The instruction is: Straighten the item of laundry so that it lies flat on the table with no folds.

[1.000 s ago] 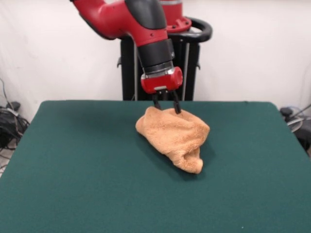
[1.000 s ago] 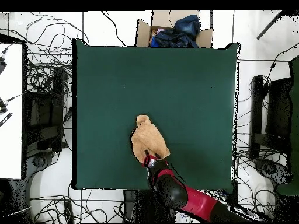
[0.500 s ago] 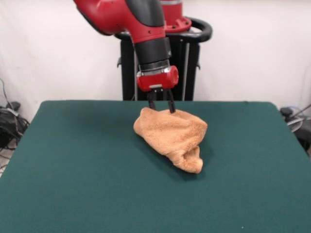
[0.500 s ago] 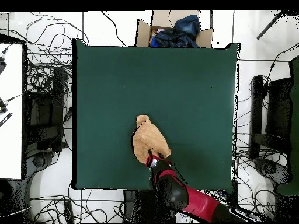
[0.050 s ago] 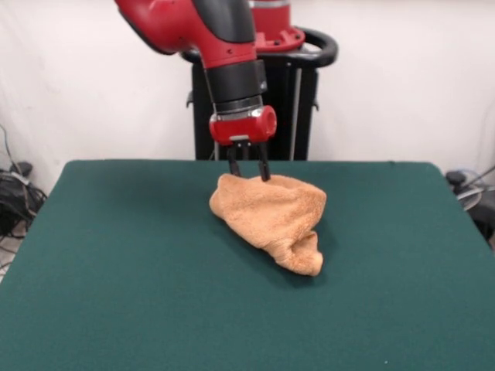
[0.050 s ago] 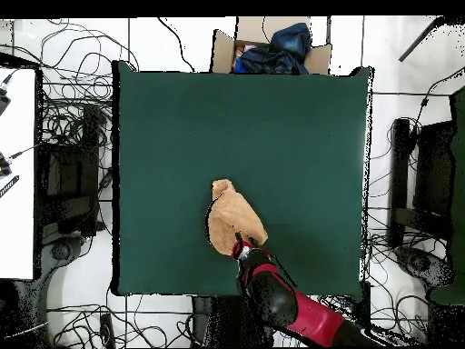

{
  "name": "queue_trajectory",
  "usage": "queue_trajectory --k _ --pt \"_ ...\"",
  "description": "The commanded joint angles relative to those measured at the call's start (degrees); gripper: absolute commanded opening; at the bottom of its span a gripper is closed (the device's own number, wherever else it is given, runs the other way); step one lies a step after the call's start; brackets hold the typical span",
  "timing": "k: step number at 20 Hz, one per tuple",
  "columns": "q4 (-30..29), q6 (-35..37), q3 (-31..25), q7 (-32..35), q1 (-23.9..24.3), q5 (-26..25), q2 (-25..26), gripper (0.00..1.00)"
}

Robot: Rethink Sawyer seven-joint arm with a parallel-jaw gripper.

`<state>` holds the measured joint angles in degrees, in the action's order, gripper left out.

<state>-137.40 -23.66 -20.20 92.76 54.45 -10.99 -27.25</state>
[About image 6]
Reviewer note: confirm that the dark green table cloth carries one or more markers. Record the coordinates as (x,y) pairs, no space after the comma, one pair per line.
(290,145)

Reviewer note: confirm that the black metal frame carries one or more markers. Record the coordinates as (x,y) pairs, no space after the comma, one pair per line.
(434,171)

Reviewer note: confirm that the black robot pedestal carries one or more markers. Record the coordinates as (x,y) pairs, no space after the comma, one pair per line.
(218,323)

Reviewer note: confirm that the black equipment rack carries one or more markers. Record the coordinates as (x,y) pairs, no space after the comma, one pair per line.
(69,174)

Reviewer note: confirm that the white side table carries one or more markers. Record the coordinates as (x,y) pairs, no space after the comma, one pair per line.
(16,218)

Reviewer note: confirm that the black power strip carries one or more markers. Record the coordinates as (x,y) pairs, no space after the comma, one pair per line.
(107,331)

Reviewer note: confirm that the brown cardboard box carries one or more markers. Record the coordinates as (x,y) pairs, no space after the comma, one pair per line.
(221,54)

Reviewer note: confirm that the dark metal rod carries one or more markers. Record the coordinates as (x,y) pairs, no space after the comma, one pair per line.
(417,40)

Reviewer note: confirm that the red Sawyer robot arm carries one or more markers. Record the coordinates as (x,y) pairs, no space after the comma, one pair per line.
(312,320)

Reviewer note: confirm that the orange terry towel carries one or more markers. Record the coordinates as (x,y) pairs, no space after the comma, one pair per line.
(229,218)

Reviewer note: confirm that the green cloth on neighbouring table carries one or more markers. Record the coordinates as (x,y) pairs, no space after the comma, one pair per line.
(458,181)

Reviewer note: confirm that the dark blue clothing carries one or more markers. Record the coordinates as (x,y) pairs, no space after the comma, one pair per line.
(287,51)

